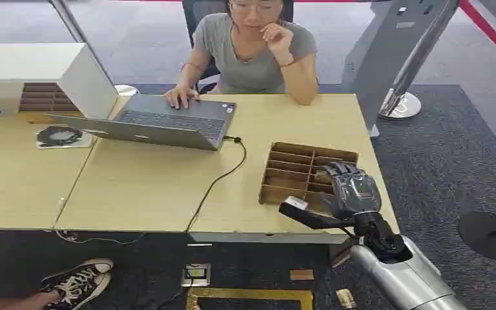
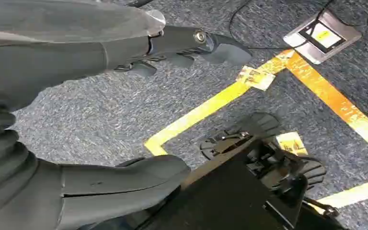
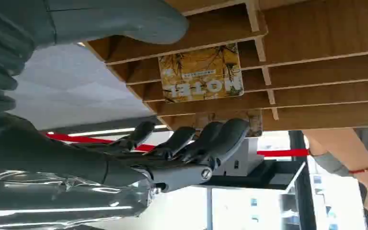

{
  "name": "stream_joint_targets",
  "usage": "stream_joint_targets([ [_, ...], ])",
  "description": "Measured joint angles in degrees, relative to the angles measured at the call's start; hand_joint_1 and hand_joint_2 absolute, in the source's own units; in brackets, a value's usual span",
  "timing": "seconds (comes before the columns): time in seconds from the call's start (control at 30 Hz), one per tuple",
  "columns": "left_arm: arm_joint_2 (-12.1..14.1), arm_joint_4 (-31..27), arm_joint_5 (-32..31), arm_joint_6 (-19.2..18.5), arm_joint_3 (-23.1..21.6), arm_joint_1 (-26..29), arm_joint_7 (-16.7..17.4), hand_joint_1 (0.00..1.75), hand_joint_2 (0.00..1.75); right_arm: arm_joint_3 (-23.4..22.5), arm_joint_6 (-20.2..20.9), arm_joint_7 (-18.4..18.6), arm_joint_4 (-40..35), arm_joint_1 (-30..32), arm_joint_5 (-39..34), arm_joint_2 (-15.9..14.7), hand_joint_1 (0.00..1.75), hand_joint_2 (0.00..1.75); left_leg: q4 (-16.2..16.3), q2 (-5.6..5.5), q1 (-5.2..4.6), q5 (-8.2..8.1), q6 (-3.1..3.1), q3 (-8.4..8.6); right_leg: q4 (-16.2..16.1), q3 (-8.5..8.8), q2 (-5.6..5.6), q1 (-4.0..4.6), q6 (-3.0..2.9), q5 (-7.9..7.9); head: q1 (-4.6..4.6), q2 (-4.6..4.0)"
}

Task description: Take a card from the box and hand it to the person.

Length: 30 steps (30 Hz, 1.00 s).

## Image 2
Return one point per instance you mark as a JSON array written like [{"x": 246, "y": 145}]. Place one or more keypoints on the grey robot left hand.
[{"x": 60, "y": 54}]

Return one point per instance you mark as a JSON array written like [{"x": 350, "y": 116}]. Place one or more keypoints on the ribbed grey left arm sleeve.
[{"x": 3, "y": 152}]

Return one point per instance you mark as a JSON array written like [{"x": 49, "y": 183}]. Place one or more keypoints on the pale paper label on tape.
[{"x": 256, "y": 77}]

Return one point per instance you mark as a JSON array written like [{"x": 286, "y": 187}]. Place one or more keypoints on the black robot foot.
[
  {"x": 260, "y": 125},
  {"x": 314, "y": 173}
]

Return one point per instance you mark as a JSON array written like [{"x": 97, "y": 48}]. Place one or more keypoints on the black robot leg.
[{"x": 228, "y": 193}]

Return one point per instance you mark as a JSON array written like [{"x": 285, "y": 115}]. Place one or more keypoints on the yellow printed floor label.
[{"x": 292, "y": 143}]

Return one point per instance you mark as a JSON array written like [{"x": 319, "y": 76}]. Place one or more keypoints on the orange worn floor tape strip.
[{"x": 333, "y": 98}]

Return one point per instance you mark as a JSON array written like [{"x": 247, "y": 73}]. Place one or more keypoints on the silver floor socket box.
[{"x": 336, "y": 28}]

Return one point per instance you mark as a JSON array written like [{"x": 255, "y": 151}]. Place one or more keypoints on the pale yellow floor tape strip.
[{"x": 355, "y": 193}]

